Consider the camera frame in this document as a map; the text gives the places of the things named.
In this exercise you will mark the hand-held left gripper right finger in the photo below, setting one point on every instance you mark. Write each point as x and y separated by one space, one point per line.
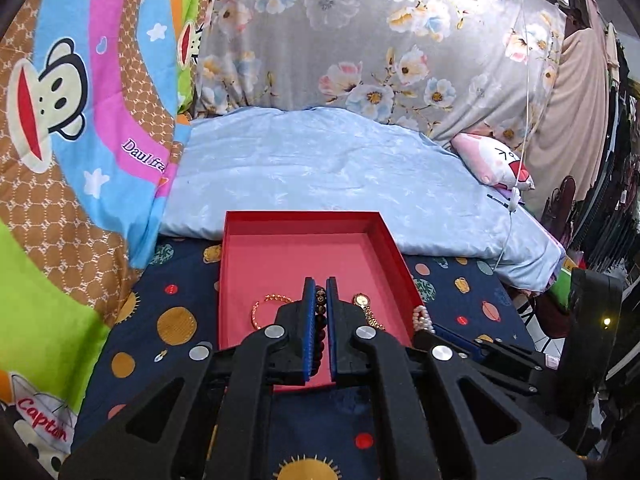
332 332

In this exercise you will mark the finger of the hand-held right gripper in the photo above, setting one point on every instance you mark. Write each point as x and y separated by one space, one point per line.
505 377
457 338

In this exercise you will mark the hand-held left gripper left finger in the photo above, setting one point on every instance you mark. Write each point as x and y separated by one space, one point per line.
308 332

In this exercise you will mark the red cardboard box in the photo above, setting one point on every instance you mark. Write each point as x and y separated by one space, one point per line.
300 255

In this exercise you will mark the gold wrist watch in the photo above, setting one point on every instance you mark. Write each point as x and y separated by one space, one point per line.
361 300

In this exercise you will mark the dark hanging clothes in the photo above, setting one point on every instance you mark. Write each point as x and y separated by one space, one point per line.
620 220

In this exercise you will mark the navy planet print bedsheet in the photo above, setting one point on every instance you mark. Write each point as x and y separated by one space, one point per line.
165 360

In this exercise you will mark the light blue pillow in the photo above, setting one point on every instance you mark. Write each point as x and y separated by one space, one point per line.
310 170

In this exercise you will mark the pink plush pillow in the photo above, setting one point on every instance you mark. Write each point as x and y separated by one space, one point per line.
492 160

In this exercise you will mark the beige hanging garment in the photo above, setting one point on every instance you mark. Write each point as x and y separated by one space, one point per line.
580 125

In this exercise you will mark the cartoon monkey blanket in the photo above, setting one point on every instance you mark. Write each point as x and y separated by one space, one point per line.
75 160

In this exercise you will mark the grey floral blanket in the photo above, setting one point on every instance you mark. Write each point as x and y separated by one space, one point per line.
380 40

